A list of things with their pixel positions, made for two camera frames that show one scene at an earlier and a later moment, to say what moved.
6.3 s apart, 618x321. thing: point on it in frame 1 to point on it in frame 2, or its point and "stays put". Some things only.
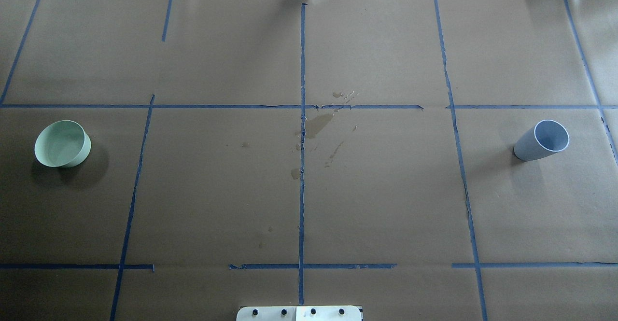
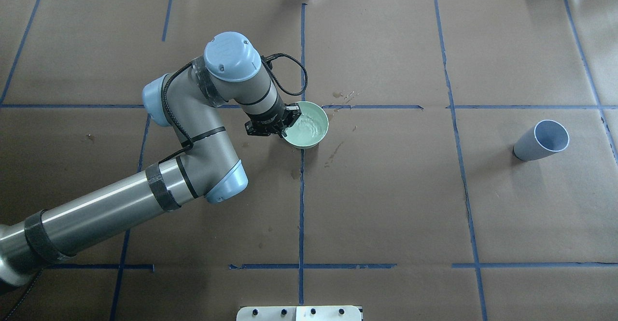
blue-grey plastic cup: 547,136 stays put
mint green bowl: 63,144 to 310,129
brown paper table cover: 349,148 stays put
